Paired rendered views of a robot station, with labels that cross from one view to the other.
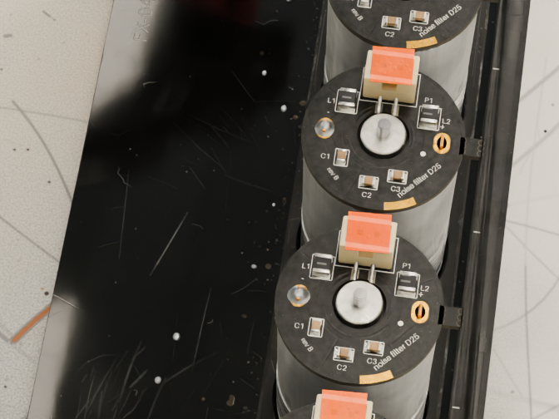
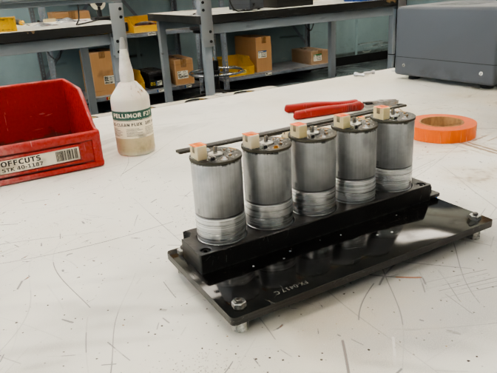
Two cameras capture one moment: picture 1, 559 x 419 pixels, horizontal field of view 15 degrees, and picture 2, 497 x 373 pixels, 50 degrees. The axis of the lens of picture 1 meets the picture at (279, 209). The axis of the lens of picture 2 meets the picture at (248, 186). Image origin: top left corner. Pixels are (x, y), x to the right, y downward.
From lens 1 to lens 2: 0.44 m
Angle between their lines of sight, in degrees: 85
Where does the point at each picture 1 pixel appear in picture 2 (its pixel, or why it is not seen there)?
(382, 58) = (298, 124)
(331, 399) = (381, 107)
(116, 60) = (319, 282)
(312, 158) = (333, 135)
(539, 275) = not seen: hidden behind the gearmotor
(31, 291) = (404, 282)
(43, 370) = (421, 246)
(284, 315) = (372, 126)
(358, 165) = (324, 132)
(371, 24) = (285, 141)
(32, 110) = (354, 314)
